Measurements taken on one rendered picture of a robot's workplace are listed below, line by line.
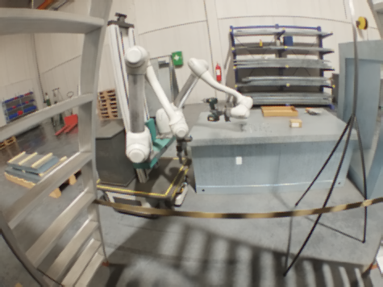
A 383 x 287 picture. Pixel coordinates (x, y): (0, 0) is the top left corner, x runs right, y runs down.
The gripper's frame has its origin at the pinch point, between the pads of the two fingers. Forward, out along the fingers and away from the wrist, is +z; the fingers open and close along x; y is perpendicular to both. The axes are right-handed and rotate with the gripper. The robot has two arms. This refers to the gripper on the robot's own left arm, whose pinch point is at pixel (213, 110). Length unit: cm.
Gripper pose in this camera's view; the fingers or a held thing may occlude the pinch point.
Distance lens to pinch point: 188.1
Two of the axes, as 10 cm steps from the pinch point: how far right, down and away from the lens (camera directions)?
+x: -6.7, 3.7, -6.5
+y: -1.2, -9.1, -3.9
